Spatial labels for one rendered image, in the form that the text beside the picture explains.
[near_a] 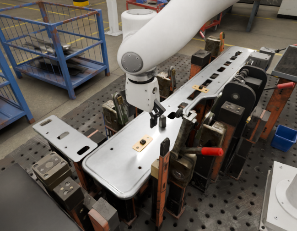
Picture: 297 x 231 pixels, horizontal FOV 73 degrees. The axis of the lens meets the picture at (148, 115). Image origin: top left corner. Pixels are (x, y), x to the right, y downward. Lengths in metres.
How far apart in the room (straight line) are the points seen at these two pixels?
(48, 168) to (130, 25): 0.45
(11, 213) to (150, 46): 0.53
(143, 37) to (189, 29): 0.09
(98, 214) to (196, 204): 0.63
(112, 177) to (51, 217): 0.19
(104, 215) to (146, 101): 0.31
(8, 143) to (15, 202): 1.89
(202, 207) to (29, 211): 0.65
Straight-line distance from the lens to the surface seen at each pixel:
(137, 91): 0.57
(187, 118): 0.52
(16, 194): 0.69
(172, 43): 0.41
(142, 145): 0.72
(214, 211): 0.97
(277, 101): 1.18
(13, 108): 2.73
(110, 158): 0.70
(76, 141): 0.79
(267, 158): 1.24
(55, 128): 0.88
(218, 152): 0.55
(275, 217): 0.95
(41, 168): 0.67
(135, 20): 0.47
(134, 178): 0.65
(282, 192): 1.02
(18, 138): 2.55
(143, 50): 0.41
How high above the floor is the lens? 1.54
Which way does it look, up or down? 40 degrees down
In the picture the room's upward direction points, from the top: straight up
